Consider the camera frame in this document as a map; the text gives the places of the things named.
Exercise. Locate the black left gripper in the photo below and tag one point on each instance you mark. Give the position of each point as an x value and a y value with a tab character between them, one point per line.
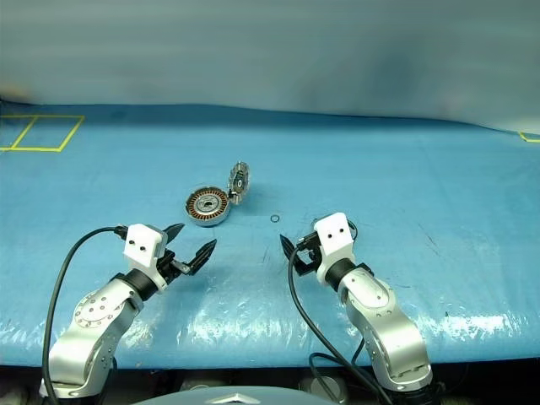
171	268

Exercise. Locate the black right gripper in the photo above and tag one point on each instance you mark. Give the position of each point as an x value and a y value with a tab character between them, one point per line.
311	249

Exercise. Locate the silver spoked motor rotor cover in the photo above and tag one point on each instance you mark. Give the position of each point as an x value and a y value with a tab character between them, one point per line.
239	183

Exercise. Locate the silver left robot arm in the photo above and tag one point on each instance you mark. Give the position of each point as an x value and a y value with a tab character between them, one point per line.
93	312

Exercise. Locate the grey rounded shape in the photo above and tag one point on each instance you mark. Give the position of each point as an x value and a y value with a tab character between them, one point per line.
325	385

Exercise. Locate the grey robot torso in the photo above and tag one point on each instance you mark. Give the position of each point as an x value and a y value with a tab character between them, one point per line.
236	400

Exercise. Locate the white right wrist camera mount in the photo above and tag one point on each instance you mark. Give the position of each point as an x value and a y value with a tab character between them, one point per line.
335	240

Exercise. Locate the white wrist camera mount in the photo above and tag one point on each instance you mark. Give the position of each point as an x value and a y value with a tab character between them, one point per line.
335	240
141	246

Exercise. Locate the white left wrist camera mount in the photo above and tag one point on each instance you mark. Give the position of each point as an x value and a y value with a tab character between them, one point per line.
141	246

